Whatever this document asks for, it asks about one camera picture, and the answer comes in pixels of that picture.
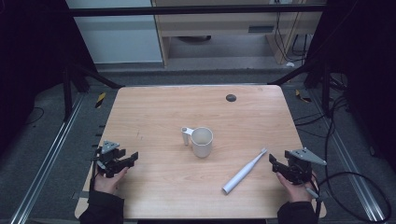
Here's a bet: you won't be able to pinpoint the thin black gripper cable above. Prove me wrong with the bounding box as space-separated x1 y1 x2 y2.
89 148 101 191

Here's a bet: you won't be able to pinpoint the yellow black tape strip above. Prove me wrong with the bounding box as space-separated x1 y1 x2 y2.
294 89 313 104
94 91 107 109

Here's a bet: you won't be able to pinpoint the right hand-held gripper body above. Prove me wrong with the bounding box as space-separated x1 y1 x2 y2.
284 147 328 186

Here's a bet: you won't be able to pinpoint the person's left hand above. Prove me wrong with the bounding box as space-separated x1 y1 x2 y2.
92 166 130 196

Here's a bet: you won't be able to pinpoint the thin black floor cable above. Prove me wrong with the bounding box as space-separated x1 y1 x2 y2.
25 106 45 126

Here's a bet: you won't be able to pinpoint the grey cable plug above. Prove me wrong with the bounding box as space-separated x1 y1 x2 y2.
304 186 320 200

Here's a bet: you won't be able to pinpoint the black hanging cables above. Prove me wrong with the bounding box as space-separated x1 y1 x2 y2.
273 11 313 63

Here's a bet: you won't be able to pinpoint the white cabinet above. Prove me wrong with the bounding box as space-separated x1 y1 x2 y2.
65 0 163 65

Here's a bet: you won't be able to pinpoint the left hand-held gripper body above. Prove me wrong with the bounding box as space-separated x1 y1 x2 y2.
93 140 121 179

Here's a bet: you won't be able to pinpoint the black horizontal bar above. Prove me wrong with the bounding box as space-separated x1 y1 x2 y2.
66 4 327 18

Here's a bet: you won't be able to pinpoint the person's right hand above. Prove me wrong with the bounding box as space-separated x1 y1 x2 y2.
276 172 315 203

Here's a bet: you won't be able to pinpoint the aluminium floor rail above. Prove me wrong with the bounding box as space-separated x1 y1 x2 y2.
310 89 388 222
8 92 86 224

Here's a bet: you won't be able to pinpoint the dark curtain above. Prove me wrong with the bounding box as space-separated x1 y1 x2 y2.
0 0 98 155
306 0 396 174

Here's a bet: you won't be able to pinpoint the black floor cables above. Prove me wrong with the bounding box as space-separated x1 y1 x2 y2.
293 73 351 139

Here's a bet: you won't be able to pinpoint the white cup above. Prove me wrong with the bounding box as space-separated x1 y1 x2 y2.
180 126 215 159

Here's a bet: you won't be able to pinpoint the light wooden desk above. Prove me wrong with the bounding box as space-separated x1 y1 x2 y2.
151 0 327 67

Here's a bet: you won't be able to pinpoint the black metal stand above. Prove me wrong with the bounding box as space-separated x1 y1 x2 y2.
61 62 124 123
267 59 332 116

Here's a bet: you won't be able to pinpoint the white electric toothbrush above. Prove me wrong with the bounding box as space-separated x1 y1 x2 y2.
221 147 269 195

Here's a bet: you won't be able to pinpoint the grey tape strip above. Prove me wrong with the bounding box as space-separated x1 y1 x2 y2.
72 190 91 201

